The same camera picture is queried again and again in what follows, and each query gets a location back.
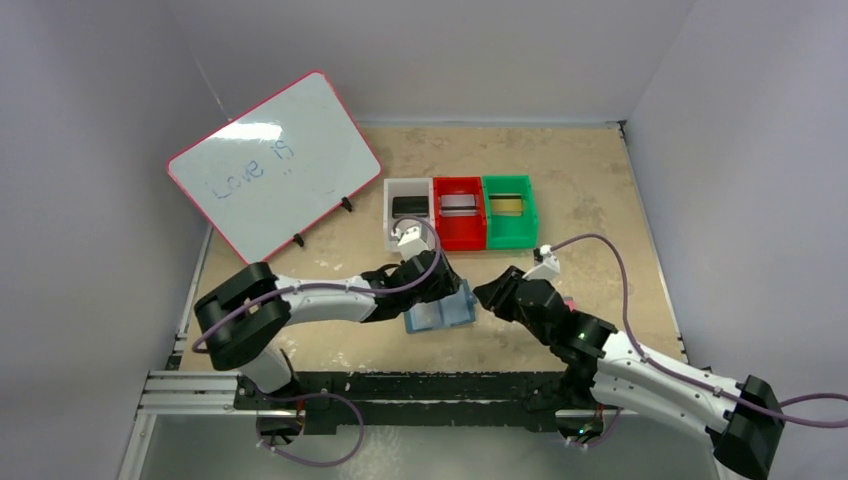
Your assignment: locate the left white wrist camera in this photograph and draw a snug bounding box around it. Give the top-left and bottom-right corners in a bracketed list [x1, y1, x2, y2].
[391, 226, 430, 261]

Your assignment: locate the blue card holder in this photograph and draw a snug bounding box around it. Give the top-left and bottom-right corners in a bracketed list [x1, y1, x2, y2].
[403, 279, 477, 334]

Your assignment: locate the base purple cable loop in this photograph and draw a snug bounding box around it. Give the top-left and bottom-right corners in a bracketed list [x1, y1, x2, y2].
[254, 390, 367, 468]

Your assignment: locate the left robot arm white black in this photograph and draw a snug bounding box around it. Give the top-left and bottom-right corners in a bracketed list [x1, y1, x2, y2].
[191, 250, 462, 394]

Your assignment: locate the green plastic bin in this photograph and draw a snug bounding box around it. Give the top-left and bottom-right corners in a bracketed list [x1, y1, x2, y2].
[482, 175, 539, 250]

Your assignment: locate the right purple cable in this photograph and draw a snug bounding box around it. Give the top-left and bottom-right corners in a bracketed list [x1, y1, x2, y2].
[546, 233, 848, 429]

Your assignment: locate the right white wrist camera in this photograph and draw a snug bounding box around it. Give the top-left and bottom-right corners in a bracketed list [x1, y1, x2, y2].
[522, 244, 561, 281]

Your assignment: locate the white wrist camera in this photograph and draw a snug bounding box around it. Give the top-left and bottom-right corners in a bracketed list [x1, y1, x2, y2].
[391, 226, 430, 261]
[522, 244, 561, 281]

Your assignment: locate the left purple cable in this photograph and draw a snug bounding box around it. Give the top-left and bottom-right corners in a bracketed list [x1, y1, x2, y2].
[190, 217, 444, 354]

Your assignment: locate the pink framed whiteboard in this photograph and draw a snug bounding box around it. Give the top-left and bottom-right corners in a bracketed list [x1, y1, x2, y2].
[166, 71, 382, 263]

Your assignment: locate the silver card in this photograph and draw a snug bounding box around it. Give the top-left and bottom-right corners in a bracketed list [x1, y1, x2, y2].
[439, 194, 478, 217]

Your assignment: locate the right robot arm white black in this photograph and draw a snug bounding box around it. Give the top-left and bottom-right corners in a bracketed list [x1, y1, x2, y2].
[473, 266, 785, 479]

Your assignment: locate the white plastic bin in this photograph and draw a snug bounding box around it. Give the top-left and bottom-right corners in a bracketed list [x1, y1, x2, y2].
[383, 177, 435, 253]

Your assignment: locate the gold card in green bin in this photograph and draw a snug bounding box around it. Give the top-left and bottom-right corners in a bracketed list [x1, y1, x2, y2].
[488, 194, 525, 217]

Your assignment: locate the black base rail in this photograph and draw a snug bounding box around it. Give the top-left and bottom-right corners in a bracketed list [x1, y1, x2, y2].
[234, 371, 616, 439]

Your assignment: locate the black card in white bin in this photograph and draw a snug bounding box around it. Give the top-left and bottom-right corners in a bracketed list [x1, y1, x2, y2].
[390, 195, 430, 219]

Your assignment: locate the red plastic bin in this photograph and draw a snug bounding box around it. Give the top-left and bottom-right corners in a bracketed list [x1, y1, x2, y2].
[433, 177, 488, 251]

